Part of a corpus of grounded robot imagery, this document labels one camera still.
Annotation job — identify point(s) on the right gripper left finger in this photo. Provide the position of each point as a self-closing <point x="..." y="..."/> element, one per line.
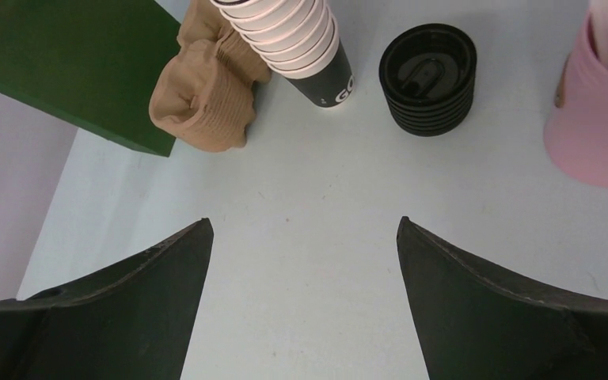
<point x="130" y="320"/>

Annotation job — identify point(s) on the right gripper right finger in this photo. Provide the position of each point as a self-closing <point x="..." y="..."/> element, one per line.
<point x="477" y="320"/>

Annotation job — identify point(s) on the pink straw holder cup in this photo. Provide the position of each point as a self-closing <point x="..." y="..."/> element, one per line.
<point x="576" y="133"/>

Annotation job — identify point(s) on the brown pulp cup carrier stack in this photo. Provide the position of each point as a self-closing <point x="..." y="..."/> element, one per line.
<point x="204" y="95"/>

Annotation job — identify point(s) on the stack of black lids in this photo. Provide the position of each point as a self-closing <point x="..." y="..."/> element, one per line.
<point x="427" y="75"/>

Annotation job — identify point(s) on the green paper bag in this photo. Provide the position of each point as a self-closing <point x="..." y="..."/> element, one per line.
<point x="93" y="64"/>

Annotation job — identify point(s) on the stack of paper cups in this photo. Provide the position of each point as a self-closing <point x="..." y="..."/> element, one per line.
<point x="299" y="40"/>

